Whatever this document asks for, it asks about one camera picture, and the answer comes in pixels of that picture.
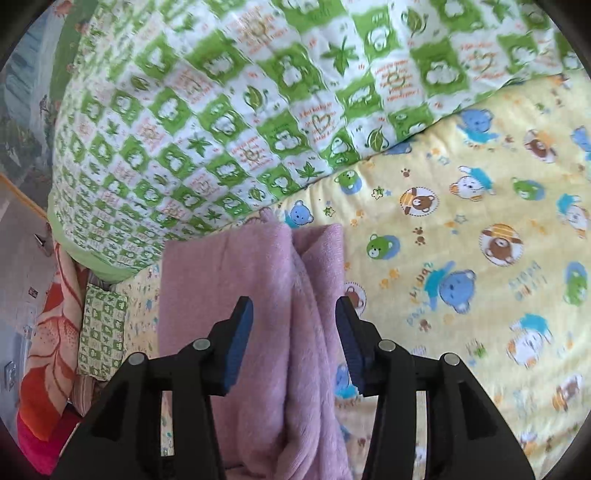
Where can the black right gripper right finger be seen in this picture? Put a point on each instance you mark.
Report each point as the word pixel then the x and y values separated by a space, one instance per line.
pixel 467 437

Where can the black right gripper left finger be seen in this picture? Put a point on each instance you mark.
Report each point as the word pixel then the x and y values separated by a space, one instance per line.
pixel 153 420

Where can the purple knit sweater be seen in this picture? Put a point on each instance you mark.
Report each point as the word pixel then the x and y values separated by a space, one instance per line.
pixel 278 421

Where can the magenta red cloth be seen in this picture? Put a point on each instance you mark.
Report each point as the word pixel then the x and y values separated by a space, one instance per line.
pixel 44 455

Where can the red orange floral blanket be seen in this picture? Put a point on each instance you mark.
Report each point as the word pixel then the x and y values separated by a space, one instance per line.
pixel 51 364

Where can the small green checkered pillow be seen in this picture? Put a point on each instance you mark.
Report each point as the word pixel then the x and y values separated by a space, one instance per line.
pixel 100 351

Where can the yellow bear print blanket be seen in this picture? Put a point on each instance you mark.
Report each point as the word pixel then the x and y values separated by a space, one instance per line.
pixel 474 238

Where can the green white checkered quilt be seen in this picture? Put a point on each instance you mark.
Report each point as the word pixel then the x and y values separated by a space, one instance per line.
pixel 183 116

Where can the landscape wall painting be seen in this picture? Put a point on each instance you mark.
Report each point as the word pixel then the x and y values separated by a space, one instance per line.
pixel 33 82

